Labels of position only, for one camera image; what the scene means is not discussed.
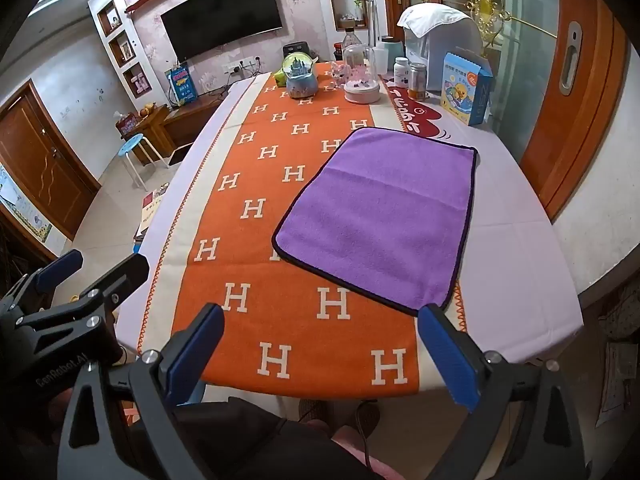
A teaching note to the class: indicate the orange printed blanket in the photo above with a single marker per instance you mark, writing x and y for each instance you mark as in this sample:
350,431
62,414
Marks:
290,310

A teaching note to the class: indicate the dark capped bottle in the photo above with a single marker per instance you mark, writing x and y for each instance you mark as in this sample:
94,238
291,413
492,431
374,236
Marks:
352,37

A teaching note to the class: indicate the snow globe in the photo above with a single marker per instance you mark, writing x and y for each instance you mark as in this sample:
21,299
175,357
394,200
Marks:
299,74

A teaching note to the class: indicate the white power strip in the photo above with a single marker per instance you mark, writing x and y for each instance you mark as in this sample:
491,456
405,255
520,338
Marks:
240,66

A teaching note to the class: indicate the pink toy figure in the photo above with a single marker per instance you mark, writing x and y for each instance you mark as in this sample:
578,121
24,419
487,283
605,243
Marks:
339,72

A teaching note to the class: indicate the clear jar orange contents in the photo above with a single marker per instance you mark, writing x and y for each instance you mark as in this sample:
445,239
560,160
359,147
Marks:
417,82

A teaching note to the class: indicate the wooden television cabinet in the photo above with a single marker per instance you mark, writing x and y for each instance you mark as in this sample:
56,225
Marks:
192,117

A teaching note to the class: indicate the black television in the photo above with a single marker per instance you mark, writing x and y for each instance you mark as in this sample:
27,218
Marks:
225,15

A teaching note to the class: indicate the blue carton box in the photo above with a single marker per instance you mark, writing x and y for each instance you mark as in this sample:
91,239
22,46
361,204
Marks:
462,92

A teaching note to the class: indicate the wall poster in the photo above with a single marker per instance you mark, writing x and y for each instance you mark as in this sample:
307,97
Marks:
22,207

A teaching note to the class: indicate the glass dome music box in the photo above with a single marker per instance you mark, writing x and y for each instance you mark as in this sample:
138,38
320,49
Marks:
360,72

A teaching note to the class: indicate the black speaker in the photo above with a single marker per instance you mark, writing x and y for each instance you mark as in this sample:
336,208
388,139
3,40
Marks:
298,47

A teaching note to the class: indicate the blue printed box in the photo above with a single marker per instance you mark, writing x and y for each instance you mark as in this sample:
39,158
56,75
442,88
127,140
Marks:
180,85

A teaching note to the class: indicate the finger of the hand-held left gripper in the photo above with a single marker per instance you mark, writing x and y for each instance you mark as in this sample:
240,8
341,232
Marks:
60,266
122,276

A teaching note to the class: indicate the metal pole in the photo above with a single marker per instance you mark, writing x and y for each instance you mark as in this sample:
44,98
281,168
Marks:
371,5

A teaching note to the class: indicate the person's dark clothing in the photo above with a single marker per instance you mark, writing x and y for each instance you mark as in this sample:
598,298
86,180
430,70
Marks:
240,435

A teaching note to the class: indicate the white cloth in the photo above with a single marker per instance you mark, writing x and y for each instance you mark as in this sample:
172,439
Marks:
435,16

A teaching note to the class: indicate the blue round stool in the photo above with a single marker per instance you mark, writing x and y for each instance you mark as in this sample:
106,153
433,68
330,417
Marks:
131,143

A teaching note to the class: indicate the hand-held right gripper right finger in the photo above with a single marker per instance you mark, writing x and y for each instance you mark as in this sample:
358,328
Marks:
445,355

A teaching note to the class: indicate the white wall shelf unit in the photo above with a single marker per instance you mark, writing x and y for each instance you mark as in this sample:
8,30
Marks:
102,45

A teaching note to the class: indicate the brown wooden door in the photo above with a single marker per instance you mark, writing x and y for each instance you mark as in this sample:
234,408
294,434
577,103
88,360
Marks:
40,160

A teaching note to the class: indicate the stack of books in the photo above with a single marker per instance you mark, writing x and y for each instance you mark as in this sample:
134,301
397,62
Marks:
150,210

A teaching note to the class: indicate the white water dispenser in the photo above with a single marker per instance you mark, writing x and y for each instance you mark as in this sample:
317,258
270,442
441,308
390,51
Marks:
442,50

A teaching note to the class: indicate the lilac tablecloth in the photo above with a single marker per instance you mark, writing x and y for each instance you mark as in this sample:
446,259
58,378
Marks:
510,270

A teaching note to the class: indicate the white plastic jug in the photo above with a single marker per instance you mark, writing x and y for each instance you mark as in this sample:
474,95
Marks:
386,57

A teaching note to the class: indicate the wooden sliding door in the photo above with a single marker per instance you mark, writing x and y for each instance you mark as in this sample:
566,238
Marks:
590,125

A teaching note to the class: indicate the red box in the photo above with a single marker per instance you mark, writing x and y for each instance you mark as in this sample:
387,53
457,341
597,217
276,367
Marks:
128,124

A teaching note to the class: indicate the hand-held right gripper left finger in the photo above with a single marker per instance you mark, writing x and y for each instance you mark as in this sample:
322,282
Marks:
199,351

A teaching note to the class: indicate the white pill bottle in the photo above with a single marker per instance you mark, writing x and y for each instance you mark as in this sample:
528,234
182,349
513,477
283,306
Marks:
401,71

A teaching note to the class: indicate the purple towel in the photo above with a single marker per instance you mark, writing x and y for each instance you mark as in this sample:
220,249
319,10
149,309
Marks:
380,210

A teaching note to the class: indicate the gold door ornament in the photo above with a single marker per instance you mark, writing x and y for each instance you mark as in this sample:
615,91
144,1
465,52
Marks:
487,5

